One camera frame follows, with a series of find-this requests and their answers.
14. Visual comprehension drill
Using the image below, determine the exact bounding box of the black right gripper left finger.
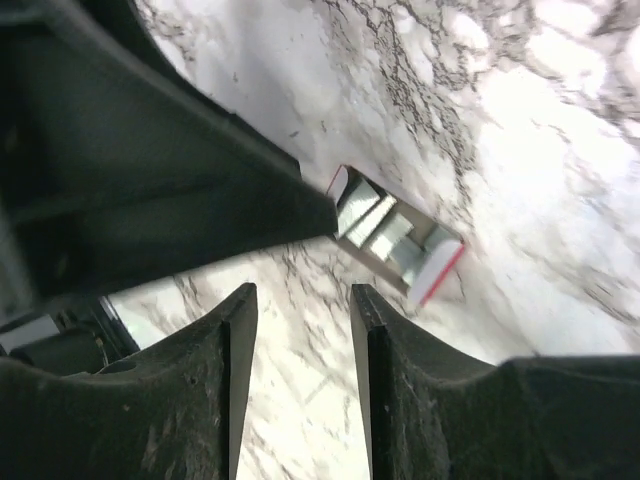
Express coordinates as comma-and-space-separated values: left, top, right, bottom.
1, 283, 258, 479

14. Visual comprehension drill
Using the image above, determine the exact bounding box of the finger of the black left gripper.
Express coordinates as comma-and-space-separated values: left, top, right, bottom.
1, 1, 336, 300

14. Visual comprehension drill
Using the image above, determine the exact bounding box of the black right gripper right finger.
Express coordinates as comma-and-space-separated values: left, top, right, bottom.
350, 284, 639, 479

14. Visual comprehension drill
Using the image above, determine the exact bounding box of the staple box tray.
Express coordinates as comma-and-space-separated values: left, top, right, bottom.
327, 165, 465, 306

